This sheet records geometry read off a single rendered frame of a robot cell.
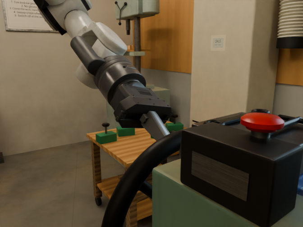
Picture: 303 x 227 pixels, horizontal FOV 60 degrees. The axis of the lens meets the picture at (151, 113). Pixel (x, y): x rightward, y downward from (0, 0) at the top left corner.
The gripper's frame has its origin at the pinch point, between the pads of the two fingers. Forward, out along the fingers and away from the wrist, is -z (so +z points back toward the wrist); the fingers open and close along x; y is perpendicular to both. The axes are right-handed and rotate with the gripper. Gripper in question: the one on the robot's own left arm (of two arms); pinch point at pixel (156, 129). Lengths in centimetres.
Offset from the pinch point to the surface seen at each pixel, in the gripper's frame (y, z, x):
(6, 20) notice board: -85, 242, -44
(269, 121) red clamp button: 17.2, -18.0, 15.3
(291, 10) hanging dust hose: 40, 51, -117
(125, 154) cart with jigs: -62, 47, -57
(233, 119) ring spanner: 13.8, -13.6, 9.6
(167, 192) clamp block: 6.4, -15.5, 15.4
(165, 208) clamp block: 4.7, -16.2, 15.0
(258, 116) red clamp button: 16.9, -17.0, 15.1
